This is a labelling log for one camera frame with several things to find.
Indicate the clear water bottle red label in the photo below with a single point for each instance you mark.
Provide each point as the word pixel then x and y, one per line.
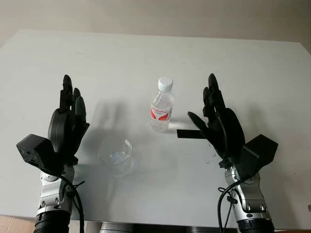
pixel 160 106

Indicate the grey robot torso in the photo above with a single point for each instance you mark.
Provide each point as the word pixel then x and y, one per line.
pixel 116 228

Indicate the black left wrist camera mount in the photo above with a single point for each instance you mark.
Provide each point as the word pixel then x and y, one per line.
pixel 36 148

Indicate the black tape strip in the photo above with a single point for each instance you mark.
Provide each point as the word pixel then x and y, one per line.
pixel 188 134

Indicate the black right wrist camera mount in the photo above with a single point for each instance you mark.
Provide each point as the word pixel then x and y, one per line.
pixel 260 150

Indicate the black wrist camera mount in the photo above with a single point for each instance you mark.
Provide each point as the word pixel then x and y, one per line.
pixel 260 150
pixel 36 148

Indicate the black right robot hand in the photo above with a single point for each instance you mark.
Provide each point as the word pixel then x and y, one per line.
pixel 230 131

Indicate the clear glass cup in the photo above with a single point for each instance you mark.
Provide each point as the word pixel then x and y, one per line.
pixel 116 157

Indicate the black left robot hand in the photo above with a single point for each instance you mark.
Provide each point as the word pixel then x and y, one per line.
pixel 60 126

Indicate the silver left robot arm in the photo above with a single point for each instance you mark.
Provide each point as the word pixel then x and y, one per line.
pixel 51 196

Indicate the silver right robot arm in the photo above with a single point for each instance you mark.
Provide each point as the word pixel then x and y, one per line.
pixel 252 196

